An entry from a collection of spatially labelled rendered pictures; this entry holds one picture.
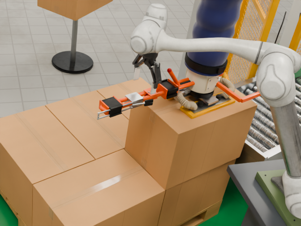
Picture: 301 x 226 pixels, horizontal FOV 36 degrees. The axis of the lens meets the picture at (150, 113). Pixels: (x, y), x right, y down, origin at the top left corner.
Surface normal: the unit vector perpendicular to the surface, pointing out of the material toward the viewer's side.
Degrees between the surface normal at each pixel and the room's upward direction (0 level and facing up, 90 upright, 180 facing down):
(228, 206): 0
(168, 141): 90
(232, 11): 78
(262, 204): 0
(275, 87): 86
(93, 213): 0
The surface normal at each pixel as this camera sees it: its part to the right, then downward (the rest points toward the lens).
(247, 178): 0.15, -0.80
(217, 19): -0.07, 0.34
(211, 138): 0.59, 0.55
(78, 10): 0.87, 0.38
